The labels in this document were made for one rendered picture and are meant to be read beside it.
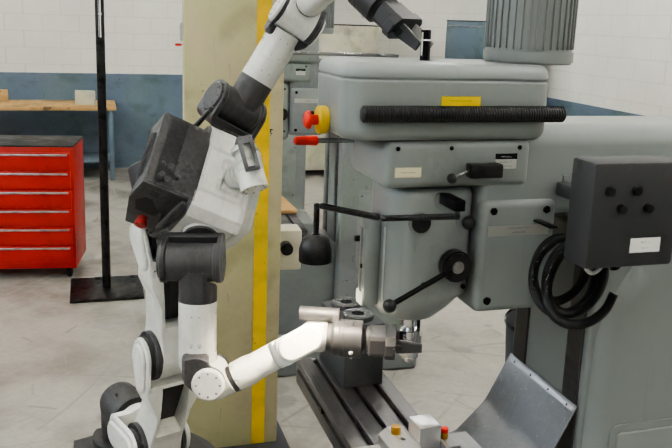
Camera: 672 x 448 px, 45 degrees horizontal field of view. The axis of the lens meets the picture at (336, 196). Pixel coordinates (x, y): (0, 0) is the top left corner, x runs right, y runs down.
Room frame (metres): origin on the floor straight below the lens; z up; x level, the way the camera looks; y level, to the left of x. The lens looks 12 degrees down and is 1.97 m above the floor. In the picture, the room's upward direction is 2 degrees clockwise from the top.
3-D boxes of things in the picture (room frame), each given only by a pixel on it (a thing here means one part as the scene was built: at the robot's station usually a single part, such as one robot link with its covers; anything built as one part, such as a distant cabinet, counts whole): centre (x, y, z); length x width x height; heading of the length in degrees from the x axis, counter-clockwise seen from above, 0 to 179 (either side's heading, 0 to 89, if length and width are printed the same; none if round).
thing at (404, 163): (1.81, -0.22, 1.68); 0.34 x 0.24 x 0.10; 107
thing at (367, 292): (1.76, -0.08, 1.45); 0.04 x 0.04 x 0.21; 17
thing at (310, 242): (1.70, 0.04, 1.49); 0.07 x 0.07 x 0.06
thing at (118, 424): (2.32, 0.56, 0.68); 0.21 x 0.20 x 0.13; 37
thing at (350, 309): (2.26, -0.06, 1.05); 0.22 x 0.12 x 0.20; 20
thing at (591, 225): (1.56, -0.57, 1.62); 0.20 x 0.09 x 0.21; 107
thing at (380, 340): (1.80, -0.09, 1.23); 0.13 x 0.12 x 0.10; 176
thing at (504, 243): (1.85, -0.37, 1.47); 0.24 x 0.19 x 0.26; 17
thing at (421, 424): (1.68, -0.22, 1.06); 0.06 x 0.05 x 0.06; 20
